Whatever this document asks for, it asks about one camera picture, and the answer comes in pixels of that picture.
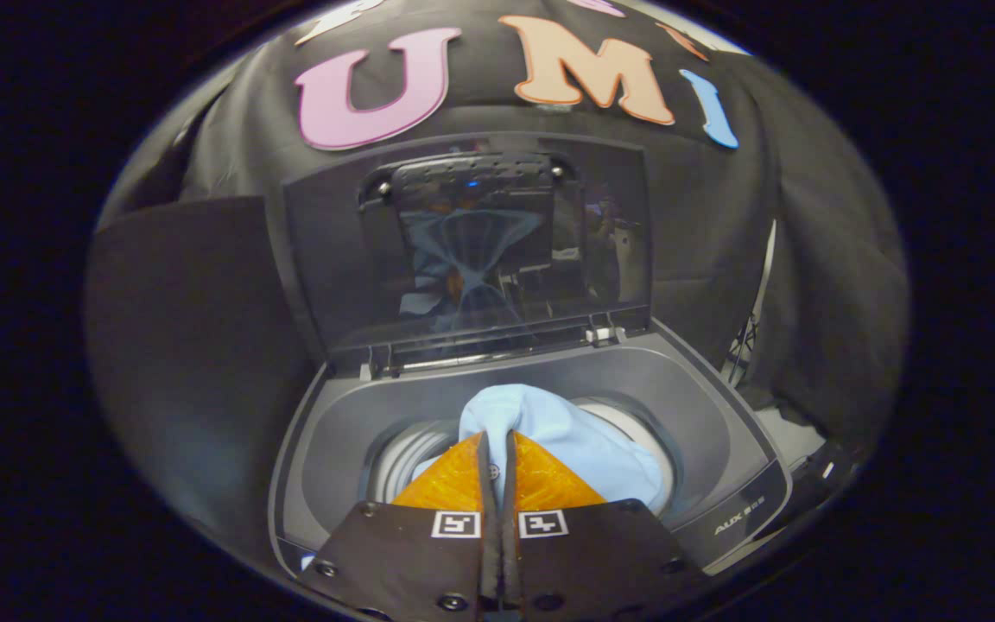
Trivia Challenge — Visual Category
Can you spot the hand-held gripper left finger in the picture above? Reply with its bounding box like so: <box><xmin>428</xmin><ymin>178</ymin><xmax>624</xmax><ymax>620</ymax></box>
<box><xmin>303</xmin><ymin>430</ymin><xmax>504</xmax><ymax>622</ymax></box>

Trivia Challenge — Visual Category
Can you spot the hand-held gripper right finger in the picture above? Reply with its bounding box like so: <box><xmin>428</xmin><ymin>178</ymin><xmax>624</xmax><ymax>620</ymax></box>
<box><xmin>502</xmin><ymin>429</ymin><xmax>707</xmax><ymax>622</ymax></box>

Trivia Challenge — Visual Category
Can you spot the light blue garment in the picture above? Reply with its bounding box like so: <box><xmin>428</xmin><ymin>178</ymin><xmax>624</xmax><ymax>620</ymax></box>
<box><xmin>411</xmin><ymin>384</ymin><xmax>671</xmax><ymax>517</ymax></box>

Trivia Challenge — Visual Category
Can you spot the dark grey washing machine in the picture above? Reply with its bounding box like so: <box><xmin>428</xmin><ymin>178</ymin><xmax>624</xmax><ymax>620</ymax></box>
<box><xmin>269</xmin><ymin>318</ymin><xmax>795</xmax><ymax>581</ymax></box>

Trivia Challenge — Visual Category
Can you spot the black backdrop cloth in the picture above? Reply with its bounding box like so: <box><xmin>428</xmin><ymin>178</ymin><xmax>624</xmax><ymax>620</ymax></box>
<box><xmin>92</xmin><ymin>0</ymin><xmax>911</xmax><ymax>454</ymax></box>

